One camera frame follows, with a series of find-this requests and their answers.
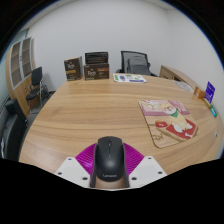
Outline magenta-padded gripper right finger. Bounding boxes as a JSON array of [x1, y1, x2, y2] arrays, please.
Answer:
[[121, 142, 168, 189]]

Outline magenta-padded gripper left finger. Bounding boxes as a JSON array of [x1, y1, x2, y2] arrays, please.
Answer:
[[54, 142, 98, 189]]

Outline black computer mouse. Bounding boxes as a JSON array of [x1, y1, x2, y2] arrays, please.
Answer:
[[93, 135, 127, 183]]

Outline cartoon print mouse pad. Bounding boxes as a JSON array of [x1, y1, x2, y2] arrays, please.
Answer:
[[138, 98, 199, 149]]

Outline black sofa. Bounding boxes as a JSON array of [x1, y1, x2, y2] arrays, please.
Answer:
[[0, 98, 29, 160]]

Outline teal packet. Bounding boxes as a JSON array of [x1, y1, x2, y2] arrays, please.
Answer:
[[209, 104, 218, 118]]

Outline round printed white paper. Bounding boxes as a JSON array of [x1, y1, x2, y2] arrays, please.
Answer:
[[174, 79, 195, 93]]

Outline small orange box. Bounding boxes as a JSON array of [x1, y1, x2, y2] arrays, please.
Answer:
[[193, 86, 206, 100]]

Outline white leaflet with coloured print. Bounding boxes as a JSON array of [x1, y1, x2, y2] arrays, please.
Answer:
[[112, 73, 148, 84]]

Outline purple sign card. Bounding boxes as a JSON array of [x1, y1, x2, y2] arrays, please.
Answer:
[[204, 81, 216, 104]]

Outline wooden side desk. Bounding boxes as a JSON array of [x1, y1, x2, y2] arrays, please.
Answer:
[[159, 64, 198, 88]]

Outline black visitor chair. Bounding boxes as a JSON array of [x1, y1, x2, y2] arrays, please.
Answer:
[[25, 66, 51, 108]]

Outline small dark brown box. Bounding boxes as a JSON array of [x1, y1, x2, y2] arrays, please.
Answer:
[[63, 56, 84, 82]]

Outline open-lid dark brown box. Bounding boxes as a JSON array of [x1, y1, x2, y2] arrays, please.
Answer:
[[83, 51, 111, 81]]

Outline black mesh office chair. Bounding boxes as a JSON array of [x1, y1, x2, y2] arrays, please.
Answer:
[[115, 50, 158, 77]]

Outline wooden shelf unit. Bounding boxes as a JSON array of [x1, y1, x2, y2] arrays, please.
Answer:
[[4, 36, 37, 116]]

